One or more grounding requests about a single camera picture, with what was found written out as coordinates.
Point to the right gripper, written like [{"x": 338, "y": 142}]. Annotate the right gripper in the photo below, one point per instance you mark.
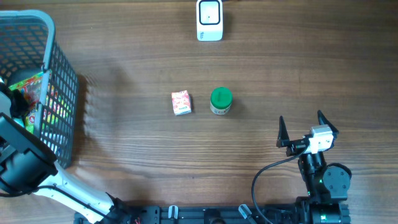
[{"x": 295, "y": 146}]

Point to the green lid jar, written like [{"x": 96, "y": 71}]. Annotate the green lid jar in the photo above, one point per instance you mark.
[{"x": 221, "y": 100}]

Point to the small orange candy box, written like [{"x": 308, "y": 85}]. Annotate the small orange candy box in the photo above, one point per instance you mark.
[{"x": 181, "y": 102}]

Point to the Haribo gummy candy bag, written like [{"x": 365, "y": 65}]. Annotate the Haribo gummy candy bag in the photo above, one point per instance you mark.
[{"x": 31, "y": 90}]

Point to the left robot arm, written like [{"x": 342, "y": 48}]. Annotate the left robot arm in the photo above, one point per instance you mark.
[{"x": 28, "y": 166}]

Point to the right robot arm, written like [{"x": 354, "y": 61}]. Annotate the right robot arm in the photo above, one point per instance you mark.
[{"x": 327, "y": 184}]

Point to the white barcode scanner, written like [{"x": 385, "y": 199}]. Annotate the white barcode scanner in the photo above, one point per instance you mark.
[{"x": 209, "y": 17}]

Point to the grey plastic mesh basket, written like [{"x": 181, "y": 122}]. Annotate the grey plastic mesh basket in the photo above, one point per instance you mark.
[{"x": 29, "y": 47}]

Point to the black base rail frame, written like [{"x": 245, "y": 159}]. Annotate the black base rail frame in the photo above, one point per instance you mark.
[{"x": 217, "y": 214}]

